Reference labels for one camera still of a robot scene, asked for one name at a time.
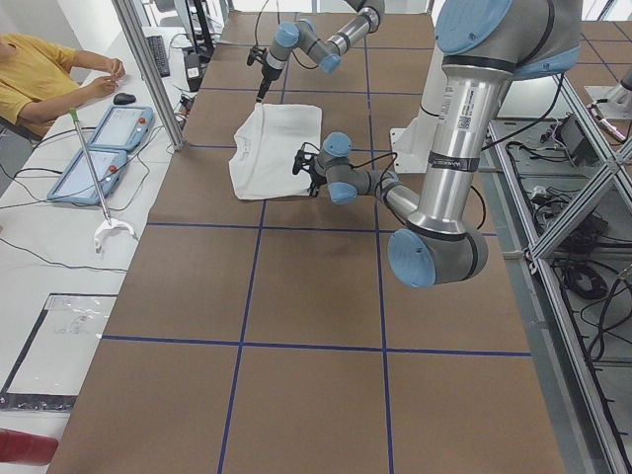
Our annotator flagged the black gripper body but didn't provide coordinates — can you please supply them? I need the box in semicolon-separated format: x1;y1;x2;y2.
260;64;280;91
310;169;327;190

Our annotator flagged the white long-sleeve printed shirt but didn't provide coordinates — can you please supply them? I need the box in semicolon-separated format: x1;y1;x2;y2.
229;103;322;200

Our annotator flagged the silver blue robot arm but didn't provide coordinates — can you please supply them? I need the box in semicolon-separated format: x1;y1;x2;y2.
308;1;582;287
247;0;385;103

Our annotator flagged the person's left hand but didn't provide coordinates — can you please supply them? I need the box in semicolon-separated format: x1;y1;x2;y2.
101;58;125;80

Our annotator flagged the person's right hand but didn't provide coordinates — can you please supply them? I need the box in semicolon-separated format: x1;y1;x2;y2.
83;76;119;99

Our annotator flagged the black power adapter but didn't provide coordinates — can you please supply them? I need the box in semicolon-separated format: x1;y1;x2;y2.
183;52;203;92

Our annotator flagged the black keyboard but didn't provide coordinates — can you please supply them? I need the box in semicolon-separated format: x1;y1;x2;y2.
145;36;171;77

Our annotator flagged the upper blue teach pendant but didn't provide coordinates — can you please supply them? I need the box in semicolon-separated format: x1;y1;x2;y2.
89;105;154;152

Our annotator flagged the blue teach pendant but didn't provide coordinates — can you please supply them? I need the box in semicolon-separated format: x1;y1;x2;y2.
89;105;154;152
47;150;127;205

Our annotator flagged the black computer mouse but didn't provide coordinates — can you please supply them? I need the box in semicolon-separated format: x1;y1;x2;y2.
113;93;136;106

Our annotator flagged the reacher grabber stick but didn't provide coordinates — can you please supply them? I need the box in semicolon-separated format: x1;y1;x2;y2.
69;108;137;253

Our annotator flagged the lower blue teach pendant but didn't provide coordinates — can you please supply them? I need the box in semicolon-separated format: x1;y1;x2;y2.
47;150;127;205

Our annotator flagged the person in yellow shirt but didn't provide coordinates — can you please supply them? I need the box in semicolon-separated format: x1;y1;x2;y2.
1;34;111;138

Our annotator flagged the black electronics box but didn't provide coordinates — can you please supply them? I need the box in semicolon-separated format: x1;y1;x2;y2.
556;114;593;166

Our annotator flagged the black bordered calibration sheet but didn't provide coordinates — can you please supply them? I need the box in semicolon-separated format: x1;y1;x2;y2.
1;293;117;413

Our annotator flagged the red object at corner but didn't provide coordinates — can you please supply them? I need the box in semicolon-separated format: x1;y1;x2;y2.
1;429;58;466

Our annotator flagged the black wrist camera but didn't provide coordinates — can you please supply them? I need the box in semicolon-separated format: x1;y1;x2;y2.
292;142;320;176
247;44;267;66

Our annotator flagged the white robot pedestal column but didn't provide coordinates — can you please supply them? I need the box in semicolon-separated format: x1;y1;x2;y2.
390;45;446;174

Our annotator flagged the aluminium frame post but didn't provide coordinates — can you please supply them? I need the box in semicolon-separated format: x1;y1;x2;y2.
112;0;185;151

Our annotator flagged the black cable bundle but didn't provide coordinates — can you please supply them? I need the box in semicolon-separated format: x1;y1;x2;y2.
513;142;632;366

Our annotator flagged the aluminium side frame rail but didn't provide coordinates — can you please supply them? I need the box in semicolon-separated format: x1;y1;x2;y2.
483;75;631;473

